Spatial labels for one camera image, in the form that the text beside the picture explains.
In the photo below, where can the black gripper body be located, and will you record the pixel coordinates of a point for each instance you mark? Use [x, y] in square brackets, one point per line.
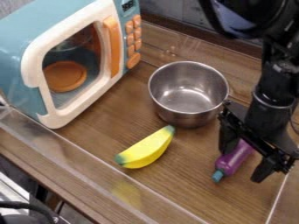
[261, 125]

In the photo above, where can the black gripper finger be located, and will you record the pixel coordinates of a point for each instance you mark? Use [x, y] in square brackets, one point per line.
[265, 169]
[229, 137]

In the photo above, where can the purple toy eggplant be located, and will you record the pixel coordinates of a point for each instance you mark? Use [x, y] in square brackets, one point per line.
[229, 163]

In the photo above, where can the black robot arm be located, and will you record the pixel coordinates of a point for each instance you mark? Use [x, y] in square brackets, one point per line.
[272, 21]

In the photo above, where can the silver metal pot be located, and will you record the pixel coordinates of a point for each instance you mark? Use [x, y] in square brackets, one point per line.
[189, 91]

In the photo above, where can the yellow toy banana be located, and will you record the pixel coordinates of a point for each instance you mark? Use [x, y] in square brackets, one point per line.
[147, 150]

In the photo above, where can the orange microwave turntable plate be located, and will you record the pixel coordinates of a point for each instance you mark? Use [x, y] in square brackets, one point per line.
[65, 75]

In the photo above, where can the clear acrylic barrier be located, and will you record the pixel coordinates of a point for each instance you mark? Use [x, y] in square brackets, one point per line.
[97, 188]

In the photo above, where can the blue toy microwave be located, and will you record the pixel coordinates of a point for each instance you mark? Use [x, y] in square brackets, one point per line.
[94, 32]

